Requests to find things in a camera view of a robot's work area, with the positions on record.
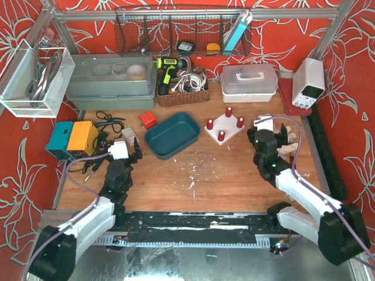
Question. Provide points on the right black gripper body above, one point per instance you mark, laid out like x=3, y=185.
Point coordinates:
x=281, y=138

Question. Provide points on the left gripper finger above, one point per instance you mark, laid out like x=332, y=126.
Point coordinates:
x=109, y=150
x=137, y=150

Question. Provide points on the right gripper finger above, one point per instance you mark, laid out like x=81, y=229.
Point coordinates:
x=283, y=135
x=251, y=134

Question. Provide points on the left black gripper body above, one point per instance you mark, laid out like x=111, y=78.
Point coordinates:
x=133, y=158

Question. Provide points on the red spring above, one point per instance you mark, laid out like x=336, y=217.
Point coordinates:
x=240, y=122
x=209, y=125
x=221, y=136
x=228, y=112

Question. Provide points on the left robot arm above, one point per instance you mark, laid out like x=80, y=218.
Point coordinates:
x=58, y=249

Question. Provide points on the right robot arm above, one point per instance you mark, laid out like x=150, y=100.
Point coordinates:
x=338, y=229

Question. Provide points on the beige work glove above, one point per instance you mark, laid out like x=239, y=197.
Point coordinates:
x=292, y=143

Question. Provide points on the teal plastic tray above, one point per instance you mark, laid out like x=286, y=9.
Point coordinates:
x=172, y=135

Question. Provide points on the soldering iron pen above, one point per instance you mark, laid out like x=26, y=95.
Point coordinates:
x=90, y=174

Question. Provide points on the red cube box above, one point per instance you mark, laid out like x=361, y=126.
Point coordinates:
x=148, y=120

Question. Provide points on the white clear lidded toolbox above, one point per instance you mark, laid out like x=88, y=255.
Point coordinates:
x=248, y=83

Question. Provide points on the teal power supply box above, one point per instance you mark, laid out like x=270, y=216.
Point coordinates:
x=59, y=141

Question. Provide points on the red mat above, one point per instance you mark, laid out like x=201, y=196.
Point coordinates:
x=285, y=90

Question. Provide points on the woven brown basket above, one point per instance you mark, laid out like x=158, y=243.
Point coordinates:
x=184, y=98

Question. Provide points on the grey plastic storage box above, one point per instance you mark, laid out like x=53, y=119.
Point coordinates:
x=111, y=82

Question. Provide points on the white bench power supply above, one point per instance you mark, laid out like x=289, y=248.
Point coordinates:
x=308, y=83

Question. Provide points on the yellow tape measure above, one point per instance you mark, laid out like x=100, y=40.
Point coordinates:
x=212, y=49

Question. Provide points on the clear acrylic bin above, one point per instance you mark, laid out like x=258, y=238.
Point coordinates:
x=35, y=87

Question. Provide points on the blue white book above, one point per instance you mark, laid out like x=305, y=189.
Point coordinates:
x=231, y=38

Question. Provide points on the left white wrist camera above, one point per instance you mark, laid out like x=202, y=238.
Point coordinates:
x=120, y=148

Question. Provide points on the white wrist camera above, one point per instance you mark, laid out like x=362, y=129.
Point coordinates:
x=264, y=122
x=120, y=148

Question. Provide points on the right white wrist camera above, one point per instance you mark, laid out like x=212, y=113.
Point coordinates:
x=264, y=122

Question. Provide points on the white four-peg base plate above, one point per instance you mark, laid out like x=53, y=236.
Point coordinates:
x=222, y=123

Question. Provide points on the green yellow cordless drill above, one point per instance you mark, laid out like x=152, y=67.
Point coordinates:
x=169, y=66

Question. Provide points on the black wire wall basket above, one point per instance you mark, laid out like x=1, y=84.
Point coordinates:
x=156, y=30

